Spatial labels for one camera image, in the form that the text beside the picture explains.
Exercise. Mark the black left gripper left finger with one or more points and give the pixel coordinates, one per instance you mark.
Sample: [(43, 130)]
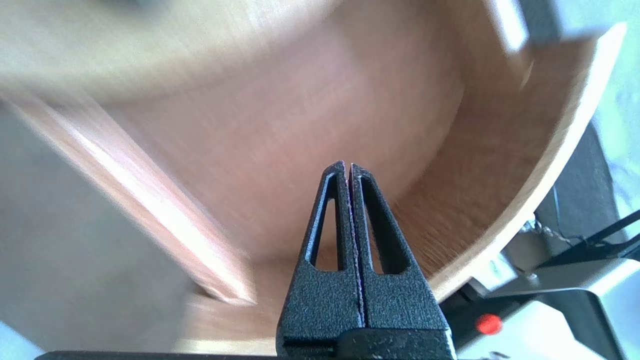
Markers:
[(320, 305)]

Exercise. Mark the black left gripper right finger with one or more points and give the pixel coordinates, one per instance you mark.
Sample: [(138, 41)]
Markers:
[(400, 305)]

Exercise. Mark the red emergency stop button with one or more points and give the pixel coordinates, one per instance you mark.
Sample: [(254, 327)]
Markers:
[(488, 324)]

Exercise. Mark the grey black robot base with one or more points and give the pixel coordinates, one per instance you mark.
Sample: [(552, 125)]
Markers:
[(550, 325)]

